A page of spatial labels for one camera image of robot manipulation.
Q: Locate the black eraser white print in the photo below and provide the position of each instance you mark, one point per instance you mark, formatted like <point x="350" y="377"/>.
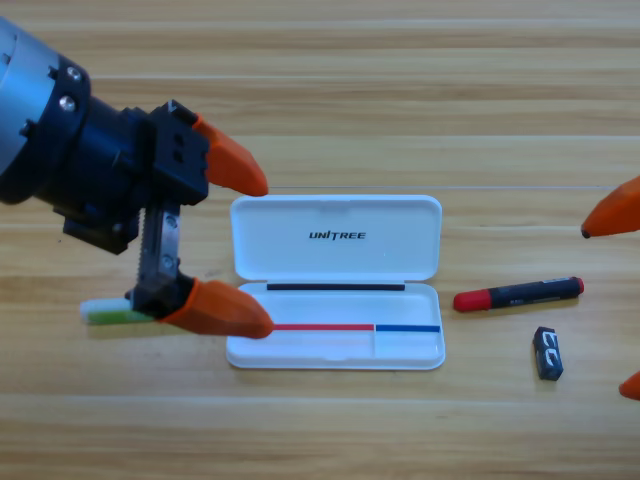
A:
<point x="548" y="355"/>

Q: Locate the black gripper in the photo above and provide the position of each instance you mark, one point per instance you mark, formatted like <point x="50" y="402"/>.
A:
<point x="110" y="155"/>

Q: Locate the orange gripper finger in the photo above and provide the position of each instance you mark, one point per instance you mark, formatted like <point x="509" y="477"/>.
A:
<point x="632" y="387"/>
<point x="225" y="310"/>
<point x="617" y="212"/>

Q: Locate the red and black marker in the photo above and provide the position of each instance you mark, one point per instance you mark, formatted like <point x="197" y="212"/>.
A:
<point x="520" y="295"/>

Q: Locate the white Unitree pencil case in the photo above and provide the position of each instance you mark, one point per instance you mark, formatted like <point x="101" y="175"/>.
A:
<point x="335" y="260"/>

